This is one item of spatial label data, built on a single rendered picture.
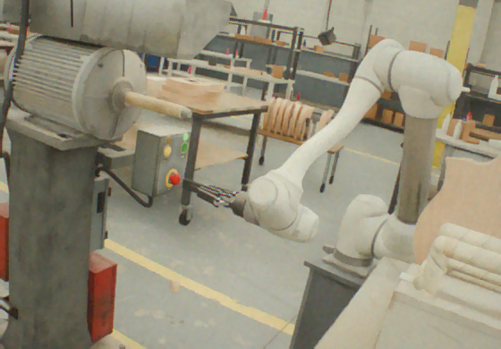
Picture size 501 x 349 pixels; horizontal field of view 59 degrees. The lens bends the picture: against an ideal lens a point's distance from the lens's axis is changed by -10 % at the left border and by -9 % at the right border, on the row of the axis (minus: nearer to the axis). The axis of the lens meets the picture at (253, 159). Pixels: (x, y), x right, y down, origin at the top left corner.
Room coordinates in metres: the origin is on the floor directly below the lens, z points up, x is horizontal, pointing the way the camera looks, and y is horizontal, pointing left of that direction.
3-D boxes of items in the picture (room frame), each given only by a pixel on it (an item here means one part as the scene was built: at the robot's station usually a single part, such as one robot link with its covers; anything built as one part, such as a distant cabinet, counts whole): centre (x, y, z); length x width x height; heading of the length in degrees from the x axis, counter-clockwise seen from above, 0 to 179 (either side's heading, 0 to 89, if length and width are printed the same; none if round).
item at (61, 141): (1.34, 0.61, 1.11); 0.36 x 0.24 x 0.04; 64
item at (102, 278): (1.49, 0.54, 0.49); 0.25 x 0.12 x 0.37; 64
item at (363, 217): (1.66, -0.45, 0.87); 0.18 x 0.16 x 0.22; 46
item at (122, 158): (1.44, 0.39, 1.02); 0.19 x 0.04 x 0.04; 154
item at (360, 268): (1.68, -0.42, 0.73); 0.22 x 0.18 x 0.06; 57
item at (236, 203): (1.36, 0.03, 0.97); 0.09 x 0.08 x 0.07; 64
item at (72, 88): (1.32, 0.55, 1.25); 0.41 x 0.27 x 0.26; 64
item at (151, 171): (1.50, 0.36, 0.99); 0.24 x 0.21 x 0.26; 64
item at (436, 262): (0.70, -0.33, 1.15); 0.03 x 0.03 x 0.09
